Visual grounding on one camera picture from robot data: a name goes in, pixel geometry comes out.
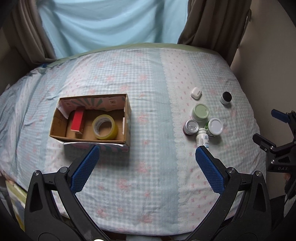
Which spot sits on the green jar with white lid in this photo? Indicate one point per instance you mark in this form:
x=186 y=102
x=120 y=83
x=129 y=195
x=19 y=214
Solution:
x=214 y=127

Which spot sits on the silver-lidded dark jar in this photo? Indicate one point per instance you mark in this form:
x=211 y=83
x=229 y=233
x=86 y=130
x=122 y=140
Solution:
x=190 y=128

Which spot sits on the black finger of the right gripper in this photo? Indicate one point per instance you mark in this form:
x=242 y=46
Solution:
x=263 y=143

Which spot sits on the left brown curtain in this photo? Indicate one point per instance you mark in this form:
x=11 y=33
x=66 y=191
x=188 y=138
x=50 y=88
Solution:
x=28 y=34

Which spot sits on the brown curtain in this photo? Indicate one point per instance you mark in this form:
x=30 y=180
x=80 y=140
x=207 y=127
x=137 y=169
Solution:
x=216 y=25
x=28 y=34

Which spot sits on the white earbuds case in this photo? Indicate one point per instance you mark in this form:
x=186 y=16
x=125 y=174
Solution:
x=196 y=93

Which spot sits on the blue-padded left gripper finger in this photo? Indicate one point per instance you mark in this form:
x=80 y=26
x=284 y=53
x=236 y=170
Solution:
x=52 y=210

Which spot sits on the right brown curtain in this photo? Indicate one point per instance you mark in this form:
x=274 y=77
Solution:
x=216 y=25

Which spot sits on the yellow tape roll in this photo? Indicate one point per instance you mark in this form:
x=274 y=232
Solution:
x=104 y=127

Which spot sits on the checkered floral bed sheet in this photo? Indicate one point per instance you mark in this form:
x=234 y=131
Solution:
x=156 y=188

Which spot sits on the small black-lidded jar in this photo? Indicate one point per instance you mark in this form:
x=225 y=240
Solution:
x=226 y=98

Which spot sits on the small white medicine bottle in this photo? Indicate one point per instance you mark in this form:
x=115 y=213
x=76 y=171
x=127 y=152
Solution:
x=202 y=138

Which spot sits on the light blue hanging cloth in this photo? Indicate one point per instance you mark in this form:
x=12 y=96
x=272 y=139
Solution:
x=75 y=27

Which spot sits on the red rectangular box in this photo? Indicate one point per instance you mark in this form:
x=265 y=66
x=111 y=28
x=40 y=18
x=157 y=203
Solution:
x=77 y=125

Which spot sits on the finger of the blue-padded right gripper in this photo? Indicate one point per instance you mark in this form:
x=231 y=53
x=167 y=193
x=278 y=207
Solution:
x=242 y=211

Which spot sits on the pale green lidded jar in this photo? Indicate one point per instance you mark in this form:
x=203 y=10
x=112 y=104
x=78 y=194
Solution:
x=200 y=112

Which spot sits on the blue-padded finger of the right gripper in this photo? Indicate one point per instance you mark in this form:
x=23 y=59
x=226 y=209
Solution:
x=280 y=116

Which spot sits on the open cardboard box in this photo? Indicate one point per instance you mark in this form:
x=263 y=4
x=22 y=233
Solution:
x=115 y=105

